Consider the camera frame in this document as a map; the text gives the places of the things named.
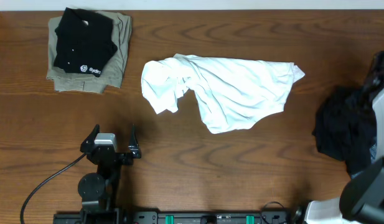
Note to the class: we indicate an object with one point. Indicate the white t-shirt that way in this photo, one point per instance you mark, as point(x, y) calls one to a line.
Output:
point(231, 93)

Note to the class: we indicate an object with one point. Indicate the folded black polo shirt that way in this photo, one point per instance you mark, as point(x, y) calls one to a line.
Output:
point(84, 43)

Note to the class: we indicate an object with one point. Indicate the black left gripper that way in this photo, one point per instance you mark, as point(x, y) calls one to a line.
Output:
point(116, 156)

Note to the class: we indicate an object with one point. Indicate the dark crumpled garment pile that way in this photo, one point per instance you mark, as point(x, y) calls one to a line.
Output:
point(346, 127)

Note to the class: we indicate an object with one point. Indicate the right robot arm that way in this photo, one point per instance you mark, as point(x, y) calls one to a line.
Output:
point(362, 199)

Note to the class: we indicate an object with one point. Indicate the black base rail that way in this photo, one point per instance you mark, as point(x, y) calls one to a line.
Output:
point(210, 218)

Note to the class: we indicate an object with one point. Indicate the folded khaki garment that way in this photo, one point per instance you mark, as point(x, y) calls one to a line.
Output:
point(113, 71)

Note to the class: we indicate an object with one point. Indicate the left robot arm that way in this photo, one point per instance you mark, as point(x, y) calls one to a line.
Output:
point(98, 189)

